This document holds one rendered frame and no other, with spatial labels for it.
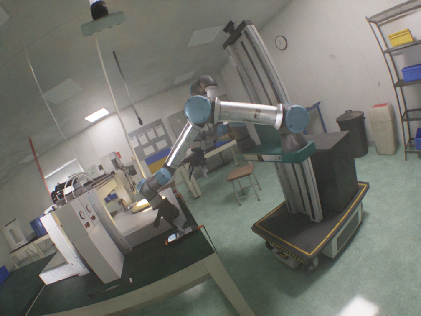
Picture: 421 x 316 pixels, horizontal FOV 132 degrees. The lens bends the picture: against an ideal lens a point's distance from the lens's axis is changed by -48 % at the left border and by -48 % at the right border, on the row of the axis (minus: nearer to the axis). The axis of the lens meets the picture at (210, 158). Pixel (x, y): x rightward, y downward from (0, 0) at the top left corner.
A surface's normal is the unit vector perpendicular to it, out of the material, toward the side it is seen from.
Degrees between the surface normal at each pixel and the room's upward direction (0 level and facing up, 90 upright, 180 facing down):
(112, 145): 90
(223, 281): 90
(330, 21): 90
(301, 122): 93
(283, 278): 0
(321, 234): 0
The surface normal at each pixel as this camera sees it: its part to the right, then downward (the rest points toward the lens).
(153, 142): 0.30, 0.04
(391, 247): -0.40, -0.90
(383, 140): -0.84, 0.48
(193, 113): -0.23, 0.21
